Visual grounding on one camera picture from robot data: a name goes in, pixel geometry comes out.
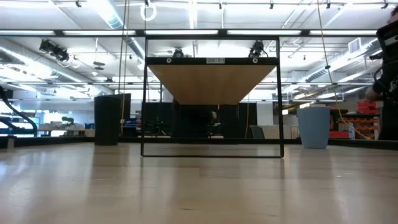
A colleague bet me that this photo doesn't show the thin yellow cable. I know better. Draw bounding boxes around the thin yellow cable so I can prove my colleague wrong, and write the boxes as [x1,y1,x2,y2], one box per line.
[316,0,374,141]

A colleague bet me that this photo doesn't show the yellow hanging cable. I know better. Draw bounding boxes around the yellow hanging cable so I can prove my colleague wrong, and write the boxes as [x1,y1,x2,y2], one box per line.
[117,0,131,137]

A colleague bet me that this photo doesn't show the overhead light bar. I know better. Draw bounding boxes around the overhead light bar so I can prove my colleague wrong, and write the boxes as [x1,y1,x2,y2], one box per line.
[0,29,379,38]

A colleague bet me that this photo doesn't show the light blue cup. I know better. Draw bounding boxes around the light blue cup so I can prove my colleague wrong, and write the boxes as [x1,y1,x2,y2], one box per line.
[296,106,331,149]

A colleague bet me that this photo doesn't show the black ceiling spotlight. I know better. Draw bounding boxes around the black ceiling spotlight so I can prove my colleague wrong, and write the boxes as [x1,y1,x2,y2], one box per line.
[39,39,70,62]

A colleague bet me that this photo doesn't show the person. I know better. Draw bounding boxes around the person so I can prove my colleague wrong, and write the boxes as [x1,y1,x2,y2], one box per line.
[365,6,398,141]

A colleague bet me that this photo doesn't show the red storage bins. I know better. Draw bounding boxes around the red storage bins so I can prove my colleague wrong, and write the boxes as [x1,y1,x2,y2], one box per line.
[328,99,381,140]

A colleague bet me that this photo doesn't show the white hanging ring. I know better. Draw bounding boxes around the white hanging ring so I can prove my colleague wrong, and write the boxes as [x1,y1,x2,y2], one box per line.
[139,2,158,22]

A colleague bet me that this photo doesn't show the black partition wall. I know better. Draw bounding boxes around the black partition wall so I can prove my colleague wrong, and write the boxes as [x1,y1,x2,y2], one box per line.
[141,101,258,139]

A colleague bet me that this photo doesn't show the wooden shelf black metal frame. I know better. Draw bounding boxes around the wooden shelf black metal frame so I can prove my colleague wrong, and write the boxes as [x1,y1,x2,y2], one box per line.
[141,35,285,159]

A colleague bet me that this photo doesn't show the green chair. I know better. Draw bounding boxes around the green chair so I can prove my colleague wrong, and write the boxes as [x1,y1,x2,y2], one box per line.
[249,124,266,140]

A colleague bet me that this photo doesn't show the tall black cup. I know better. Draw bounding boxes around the tall black cup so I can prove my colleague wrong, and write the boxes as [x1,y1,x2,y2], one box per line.
[94,95,123,146]

